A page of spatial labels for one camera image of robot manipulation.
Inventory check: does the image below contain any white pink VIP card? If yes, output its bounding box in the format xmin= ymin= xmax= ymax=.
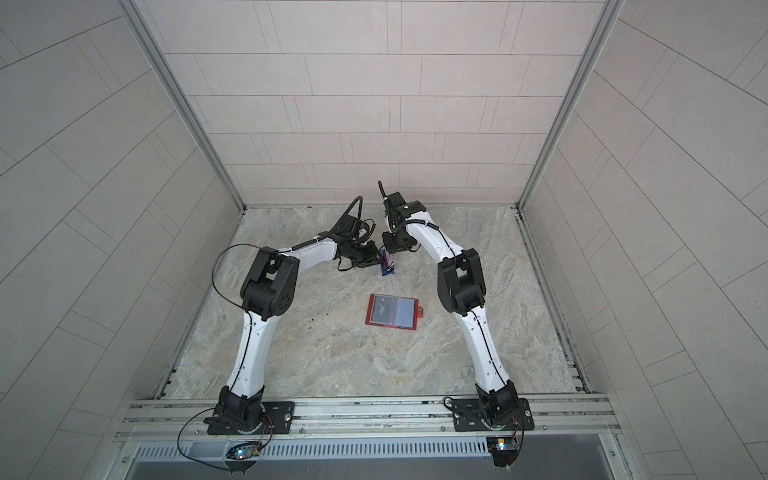
xmin=383 ymin=249 xmax=396 ymax=270

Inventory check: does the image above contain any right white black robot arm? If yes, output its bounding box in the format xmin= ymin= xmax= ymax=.
xmin=382 ymin=192 xmax=525 ymax=430

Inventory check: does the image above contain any right circuit board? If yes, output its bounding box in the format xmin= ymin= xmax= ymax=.
xmin=486 ymin=436 xmax=521 ymax=468

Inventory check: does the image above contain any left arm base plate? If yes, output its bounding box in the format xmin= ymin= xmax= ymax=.
xmin=203 ymin=399 xmax=296 ymax=435

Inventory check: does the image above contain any left green circuit board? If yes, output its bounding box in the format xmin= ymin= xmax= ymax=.
xmin=225 ymin=441 xmax=262 ymax=461

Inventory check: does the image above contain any red card holder wallet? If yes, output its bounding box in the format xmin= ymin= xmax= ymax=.
xmin=365 ymin=294 xmax=424 ymax=330

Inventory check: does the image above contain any aluminium mounting rail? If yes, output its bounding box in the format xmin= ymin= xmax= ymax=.
xmin=109 ymin=394 xmax=621 ymax=442

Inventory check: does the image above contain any left black cable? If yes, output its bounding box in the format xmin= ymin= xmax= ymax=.
xmin=210 ymin=242 xmax=262 ymax=313

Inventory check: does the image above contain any white ventilation grille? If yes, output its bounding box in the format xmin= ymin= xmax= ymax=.
xmin=135 ymin=436 xmax=490 ymax=463

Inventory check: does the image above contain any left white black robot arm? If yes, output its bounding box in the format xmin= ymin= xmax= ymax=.
xmin=204 ymin=213 xmax=381 ymax=435

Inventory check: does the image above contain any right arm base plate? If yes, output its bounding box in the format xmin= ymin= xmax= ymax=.
xmin=442 ymin=396 xmax=535 ymax=432

